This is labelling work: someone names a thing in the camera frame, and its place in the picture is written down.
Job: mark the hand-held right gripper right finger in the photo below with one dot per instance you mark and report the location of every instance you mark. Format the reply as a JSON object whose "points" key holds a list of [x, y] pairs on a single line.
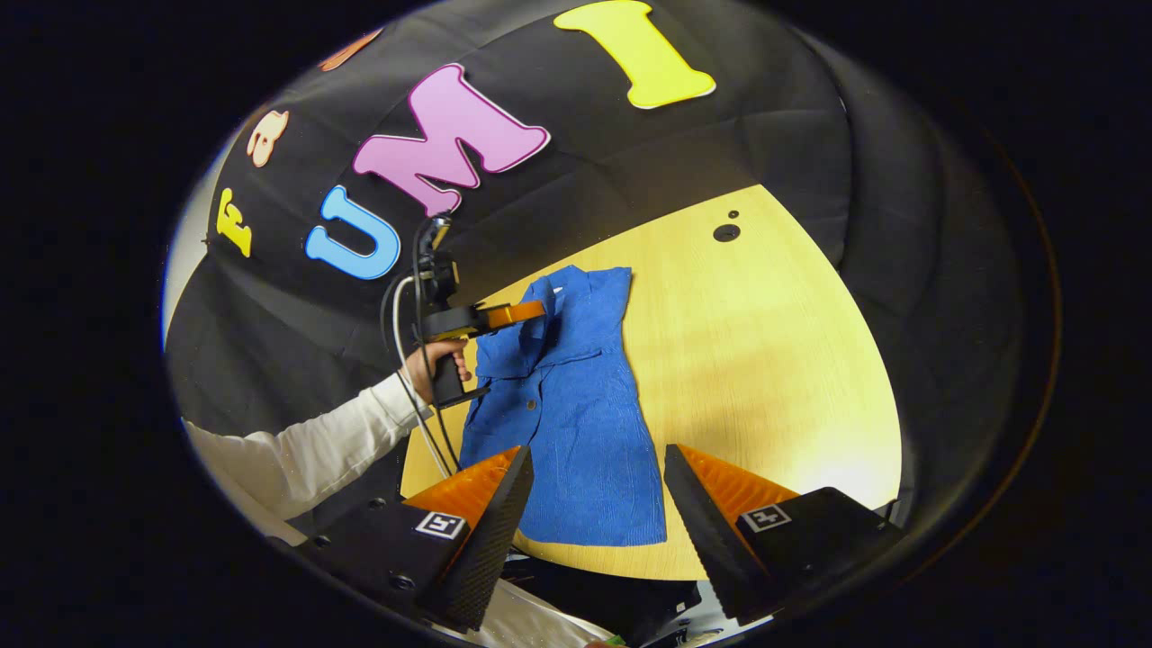
{"points": [[702, 531]]}

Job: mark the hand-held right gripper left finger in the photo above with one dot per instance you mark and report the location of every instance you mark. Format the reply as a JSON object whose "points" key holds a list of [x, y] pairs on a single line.
{"points": [[495, 549]]}

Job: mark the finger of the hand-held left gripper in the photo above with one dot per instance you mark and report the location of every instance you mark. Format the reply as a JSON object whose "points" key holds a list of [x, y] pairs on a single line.
{"points": [[513, 315]]}

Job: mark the blue shirt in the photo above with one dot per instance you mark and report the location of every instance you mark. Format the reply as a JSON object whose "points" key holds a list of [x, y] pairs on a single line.
{"points": [[576, 405]]}

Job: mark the person's white top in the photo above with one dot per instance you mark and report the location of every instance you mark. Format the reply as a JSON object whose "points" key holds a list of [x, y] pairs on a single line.
{"points": [[540, 621]]}

